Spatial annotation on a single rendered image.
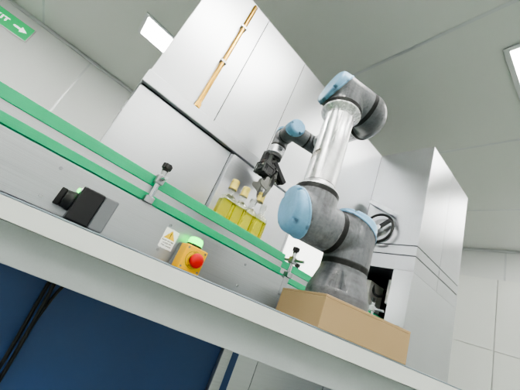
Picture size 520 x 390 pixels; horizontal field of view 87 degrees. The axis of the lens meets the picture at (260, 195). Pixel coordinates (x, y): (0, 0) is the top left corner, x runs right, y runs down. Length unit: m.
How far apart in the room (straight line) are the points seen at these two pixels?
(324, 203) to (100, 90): 3.99
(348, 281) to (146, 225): 0.54
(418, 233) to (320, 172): 1.29
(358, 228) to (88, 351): 0.73
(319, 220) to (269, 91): 1.06
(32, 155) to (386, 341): 0.87
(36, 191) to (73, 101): 3.55
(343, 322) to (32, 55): 4.32
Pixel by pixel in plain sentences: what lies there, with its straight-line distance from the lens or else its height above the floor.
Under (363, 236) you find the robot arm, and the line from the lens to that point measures 0.72.
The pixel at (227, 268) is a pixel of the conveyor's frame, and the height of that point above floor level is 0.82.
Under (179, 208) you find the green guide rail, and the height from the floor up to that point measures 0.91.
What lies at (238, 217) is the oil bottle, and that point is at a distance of 1.11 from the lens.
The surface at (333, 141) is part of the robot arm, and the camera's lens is 0.77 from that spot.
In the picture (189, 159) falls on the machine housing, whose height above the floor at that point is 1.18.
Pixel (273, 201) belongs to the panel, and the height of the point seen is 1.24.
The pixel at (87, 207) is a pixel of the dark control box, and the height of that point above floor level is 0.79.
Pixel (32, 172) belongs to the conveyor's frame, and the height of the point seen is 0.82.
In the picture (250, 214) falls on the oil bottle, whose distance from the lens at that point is 1.14.
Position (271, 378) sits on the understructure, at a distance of 1.64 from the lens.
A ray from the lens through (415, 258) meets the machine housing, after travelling 1.87.
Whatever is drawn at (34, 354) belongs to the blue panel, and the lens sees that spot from 0.87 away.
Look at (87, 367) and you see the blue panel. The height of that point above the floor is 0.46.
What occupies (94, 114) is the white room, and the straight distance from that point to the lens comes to 4.29.
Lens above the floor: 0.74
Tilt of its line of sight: 21 degrees up
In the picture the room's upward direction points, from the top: 23 degrees clockwise
